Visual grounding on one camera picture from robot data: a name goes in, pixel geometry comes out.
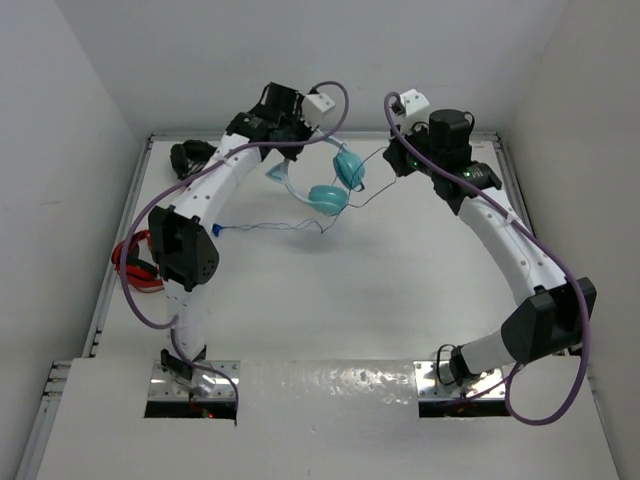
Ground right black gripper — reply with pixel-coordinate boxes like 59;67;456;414
385;117;443;177

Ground blue headphone cable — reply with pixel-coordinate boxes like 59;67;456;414
211;144;401;237

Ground teal cat-ear headphones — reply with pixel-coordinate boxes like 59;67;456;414
265;136;366;217

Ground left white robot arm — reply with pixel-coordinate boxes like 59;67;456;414
148;83;335;382

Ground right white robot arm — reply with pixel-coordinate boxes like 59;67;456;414
384;104;596;386

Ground black headphones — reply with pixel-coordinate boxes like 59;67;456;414
170;139;217;180

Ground red headphones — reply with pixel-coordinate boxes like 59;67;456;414
125;230;163;294

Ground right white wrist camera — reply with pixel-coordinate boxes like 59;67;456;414
400;89;430;122

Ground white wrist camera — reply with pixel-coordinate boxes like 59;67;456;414
400;89;430;122
301;93;335;126

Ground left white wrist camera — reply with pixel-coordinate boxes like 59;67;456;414
301;93;335;126

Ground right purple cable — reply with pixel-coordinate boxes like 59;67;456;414
383;91;590;426

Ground purple cable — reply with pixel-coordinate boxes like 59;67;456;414
119;80;350;401
383;91;590;426

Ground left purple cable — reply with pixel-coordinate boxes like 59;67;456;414
119;80;350;401

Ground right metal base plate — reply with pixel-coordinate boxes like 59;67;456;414
413;359;510;401

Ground metal base plate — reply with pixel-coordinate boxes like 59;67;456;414
413;359;510;401
147;360;240;402

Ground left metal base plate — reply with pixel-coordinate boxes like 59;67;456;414
147;360;240;402

